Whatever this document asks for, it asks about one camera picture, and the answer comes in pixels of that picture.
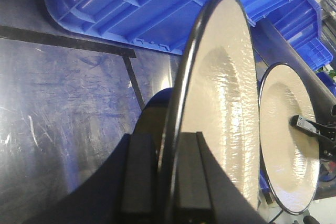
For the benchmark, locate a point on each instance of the lower blue plastic crate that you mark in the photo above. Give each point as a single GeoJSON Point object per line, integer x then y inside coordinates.
{"type": "Point", "coordinates": [291, 34]}

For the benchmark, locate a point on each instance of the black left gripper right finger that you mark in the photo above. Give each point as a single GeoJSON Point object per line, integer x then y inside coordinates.
{"type": "Point", "coordinates": [205, 194]}

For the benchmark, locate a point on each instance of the beige plate black rim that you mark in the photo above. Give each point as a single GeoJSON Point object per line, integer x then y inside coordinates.
{"type": "Point", "coordinates": [215, 93]}
{"type": "Point", "coordinates": [290, 157]}

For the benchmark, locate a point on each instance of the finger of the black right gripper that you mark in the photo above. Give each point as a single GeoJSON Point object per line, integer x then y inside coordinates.
{"type": "Point", "coordinates": [323, 133]}

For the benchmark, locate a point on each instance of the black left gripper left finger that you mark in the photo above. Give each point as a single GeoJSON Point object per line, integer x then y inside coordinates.
{"type": "Point", "coordinates": [122, 190]}

